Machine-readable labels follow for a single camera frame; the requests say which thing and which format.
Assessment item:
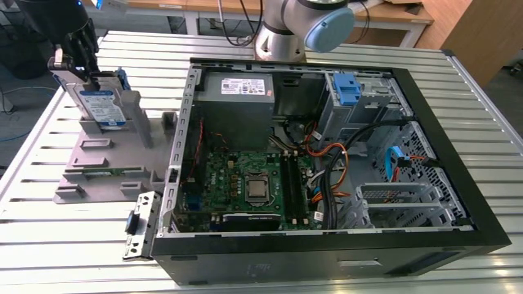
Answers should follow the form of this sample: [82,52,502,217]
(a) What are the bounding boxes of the black PC case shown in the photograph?
[148,56,512,285]

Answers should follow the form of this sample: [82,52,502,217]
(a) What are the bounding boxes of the green motherboard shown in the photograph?
[182,151,328,233]

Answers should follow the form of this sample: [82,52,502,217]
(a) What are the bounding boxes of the wooden cabinet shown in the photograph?
[416,0,523,88]

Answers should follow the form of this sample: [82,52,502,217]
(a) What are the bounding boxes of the silver disk bay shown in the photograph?
[354,182,470,229]

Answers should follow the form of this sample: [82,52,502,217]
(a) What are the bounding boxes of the grey power supply unit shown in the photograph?
[194,72,275,154]

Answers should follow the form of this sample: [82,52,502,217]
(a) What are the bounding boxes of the silver drive cage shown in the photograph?
[318,72,410,145]

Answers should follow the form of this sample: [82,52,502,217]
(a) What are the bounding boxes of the black mesh bin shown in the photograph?
[0,30,49,80]

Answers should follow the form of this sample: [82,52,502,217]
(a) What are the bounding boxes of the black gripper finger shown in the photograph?
[47,33,94,83]
[79,18,103,89]

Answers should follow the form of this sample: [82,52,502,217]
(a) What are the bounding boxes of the silver CPU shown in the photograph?
[246,179,270,197]

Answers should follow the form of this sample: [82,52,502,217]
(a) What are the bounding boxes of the silver hinged rear bracket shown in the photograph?
[122,190,164,262]

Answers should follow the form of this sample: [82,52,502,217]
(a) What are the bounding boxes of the blue port connector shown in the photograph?
[124,210,140,234]

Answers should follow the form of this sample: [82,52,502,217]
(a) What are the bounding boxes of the blue data wire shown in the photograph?
[383,146,412,184]

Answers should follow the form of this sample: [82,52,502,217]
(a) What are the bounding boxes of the black graphics card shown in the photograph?
[210,211,284,233]

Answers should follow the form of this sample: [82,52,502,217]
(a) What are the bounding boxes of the orange power wire black plug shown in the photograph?
[402,155,442,168]

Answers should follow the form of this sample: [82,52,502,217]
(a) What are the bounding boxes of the black RAM slot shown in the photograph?
[290,150,311,226]
[279,150,299,226]

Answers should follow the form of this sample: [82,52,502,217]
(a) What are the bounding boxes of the grey parts rack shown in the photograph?
[52,90,183,206]

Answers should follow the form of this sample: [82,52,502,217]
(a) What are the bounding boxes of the blue drive latch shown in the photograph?
[332,72,363,107]

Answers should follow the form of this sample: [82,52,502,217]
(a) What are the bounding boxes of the orange and yellow wire bundle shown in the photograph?
[306,142,352,197]

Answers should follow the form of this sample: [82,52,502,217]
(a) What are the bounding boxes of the thick black case cable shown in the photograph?
[320,119,410,230]

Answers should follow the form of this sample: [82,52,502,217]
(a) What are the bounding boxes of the green RAM stick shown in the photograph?
[83,169,128,178]

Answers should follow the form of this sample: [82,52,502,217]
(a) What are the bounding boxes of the CPU socket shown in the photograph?
[243,172,274,209]

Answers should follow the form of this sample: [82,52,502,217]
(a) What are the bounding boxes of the thin red wire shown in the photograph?
[179,119,206,184]

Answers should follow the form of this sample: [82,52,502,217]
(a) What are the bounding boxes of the hard disk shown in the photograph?
[51,69,132,132]

